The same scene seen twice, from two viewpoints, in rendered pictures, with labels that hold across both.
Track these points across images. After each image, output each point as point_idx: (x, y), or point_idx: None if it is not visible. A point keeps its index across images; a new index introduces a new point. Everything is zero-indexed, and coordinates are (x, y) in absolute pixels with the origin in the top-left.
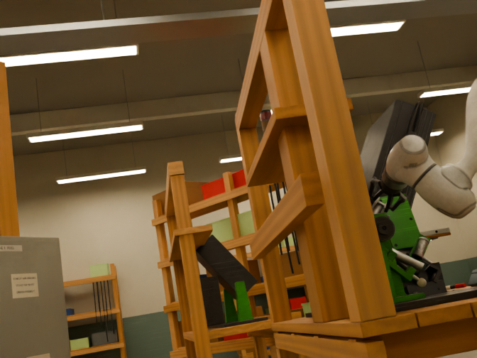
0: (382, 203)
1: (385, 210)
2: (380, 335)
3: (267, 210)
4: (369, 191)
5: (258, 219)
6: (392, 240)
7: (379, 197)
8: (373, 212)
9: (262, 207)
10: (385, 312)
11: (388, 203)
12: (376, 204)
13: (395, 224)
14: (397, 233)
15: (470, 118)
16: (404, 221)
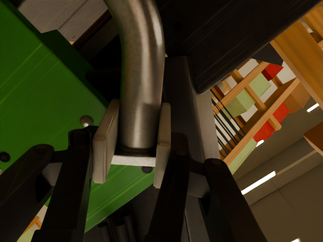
0: (128, 162)
1: (82, 129)
2: None
3: (306, 70)
4: (245, 201)
5: (315, 50)
6: (7, 18)
7: (155, 183)
8: (146, 96)
9: (316, 71)
10: None
11: (68, 182)
12: (155, 145)
13: (41, 104)
14: (8, 67)
15: None
16: (18, 131)
